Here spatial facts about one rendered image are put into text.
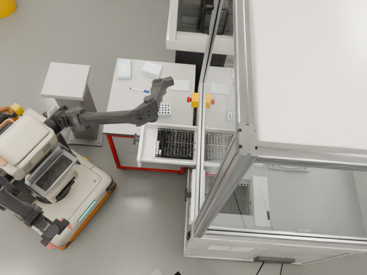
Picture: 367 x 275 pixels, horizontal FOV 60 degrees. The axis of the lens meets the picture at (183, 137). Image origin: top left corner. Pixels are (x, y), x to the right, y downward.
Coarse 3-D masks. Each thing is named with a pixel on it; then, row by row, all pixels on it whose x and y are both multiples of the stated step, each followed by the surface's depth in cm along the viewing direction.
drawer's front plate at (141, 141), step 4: (144, 124) 190; (144, 128) 191; (140, 132) 187; (144, 132) 193; (140, 136) 186; (144, 136) 195; (140, 140) 185; (140, 144) 184; (140, 148) 182; (140, 152) 181; (140, 156) 181; (140, 160) 183; (140, 164) 185
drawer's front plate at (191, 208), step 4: (192, 172) 180; (192, 176) 177; (192, 180) 176; (192, 184) 174; (192, 188) 174; (192, 192) 173; (192, 196) 171; (192, 200) 170; (192, 204) 170; (192, 208) 168; (192, 212) 168; (192, 216) 167; (192, 220) 166
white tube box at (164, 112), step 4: (160, 104) 212; (164, 104) 212; (168, 104) 213; (160, 108) 213; (164, 108) 211; (160, 112) 210; (164, 112) 210; (168, 112) 211; (160, 116) 211; (164, 116) 211; (168, 116) 212
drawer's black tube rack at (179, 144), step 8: (160, 136) 190; (168, 136) 194; (176, 136) 191; (184, 136) 191; (192, 136) 195; (160, 144) 188; (168, 144) 188; (176, 144) 191; (184, 144) 188; (192, 144) 189; (168, 152) 185; (176, 152) 189; (184, 152) 186; (192, 152) 186
